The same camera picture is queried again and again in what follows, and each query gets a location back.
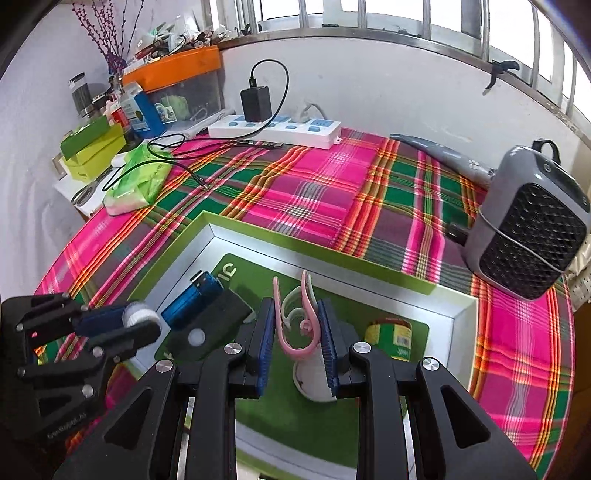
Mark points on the metal scissors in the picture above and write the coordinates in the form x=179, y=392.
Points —
x=87, y=193

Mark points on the silver metal case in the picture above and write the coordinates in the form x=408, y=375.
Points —
x=141, y=314

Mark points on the blue transparent gadget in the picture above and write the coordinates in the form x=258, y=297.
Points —
x=194, y=304

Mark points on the black gadget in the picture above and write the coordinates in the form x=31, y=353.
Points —
x=217, y=323

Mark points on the metal window bars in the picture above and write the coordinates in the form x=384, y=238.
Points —
x=369, y=34

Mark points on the pink clip with round pad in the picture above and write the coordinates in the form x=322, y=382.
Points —
x=282, y=341

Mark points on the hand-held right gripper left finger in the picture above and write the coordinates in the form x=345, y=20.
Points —
x=267, y=341

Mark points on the blue carton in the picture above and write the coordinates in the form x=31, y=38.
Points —
x=143, y=110

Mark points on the black window hook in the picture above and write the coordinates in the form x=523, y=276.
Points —
x=503, y=65

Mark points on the white side table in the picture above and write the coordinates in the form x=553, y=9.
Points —
x=64, y=187

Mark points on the purple flower branches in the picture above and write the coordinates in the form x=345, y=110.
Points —
x=111, y=50

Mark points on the dark jar with metal lid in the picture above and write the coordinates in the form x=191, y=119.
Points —
x=81, y=94

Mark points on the green tissue pack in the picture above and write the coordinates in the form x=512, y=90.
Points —
x=138, y=175

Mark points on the pink plaid tablecloth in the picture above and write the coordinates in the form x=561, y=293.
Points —
x=300, y=184

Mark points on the grey portable heater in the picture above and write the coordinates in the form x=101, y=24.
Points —
x=508, y=198

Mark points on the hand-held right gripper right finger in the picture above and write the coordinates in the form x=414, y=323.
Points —
x=328, y=341

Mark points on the clear container with orange lid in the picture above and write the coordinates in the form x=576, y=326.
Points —
x=184, y=62

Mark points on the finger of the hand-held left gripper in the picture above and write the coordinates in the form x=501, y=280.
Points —
x=101, y=321
x=138, y=339

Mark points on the brown bottle with red cap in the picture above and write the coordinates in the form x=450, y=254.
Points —
x=392, y=337

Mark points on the pile of small sundries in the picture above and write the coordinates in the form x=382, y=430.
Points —
x=161, y=41

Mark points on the dark green box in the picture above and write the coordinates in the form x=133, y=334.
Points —
x=85, y=136

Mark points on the white power strip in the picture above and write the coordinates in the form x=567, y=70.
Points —
x=277, y=131

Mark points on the black charger adapter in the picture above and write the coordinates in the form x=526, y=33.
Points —
x=256, y=104

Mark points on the black heater plug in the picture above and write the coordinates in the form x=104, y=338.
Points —
x=457, y=232

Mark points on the green cardboard box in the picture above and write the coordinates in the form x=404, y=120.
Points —
x=286, y=237

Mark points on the yellow-green box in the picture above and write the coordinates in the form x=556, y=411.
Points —
x=92, y=161

